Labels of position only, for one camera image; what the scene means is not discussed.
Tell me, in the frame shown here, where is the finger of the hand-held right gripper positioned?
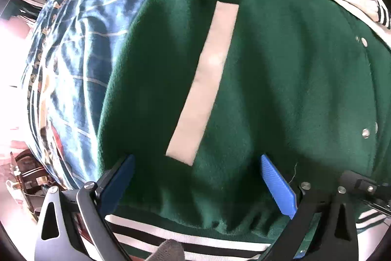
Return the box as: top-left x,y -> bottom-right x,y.
337,170 -> 391,214

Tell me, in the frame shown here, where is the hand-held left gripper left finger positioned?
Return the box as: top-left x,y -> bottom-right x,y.
34,154 -> 135,261

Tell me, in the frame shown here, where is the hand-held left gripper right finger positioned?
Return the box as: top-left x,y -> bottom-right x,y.
260,154 -> 358,261

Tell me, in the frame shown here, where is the green varsity jacket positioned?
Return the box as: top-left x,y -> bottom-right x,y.
97,0 -> 391,261

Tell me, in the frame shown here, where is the dark bedside clutter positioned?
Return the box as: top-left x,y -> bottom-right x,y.
4,149 -> 60,223

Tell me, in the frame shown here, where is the blue striped bed blanket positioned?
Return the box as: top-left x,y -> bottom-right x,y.
21,0 -> 184,192

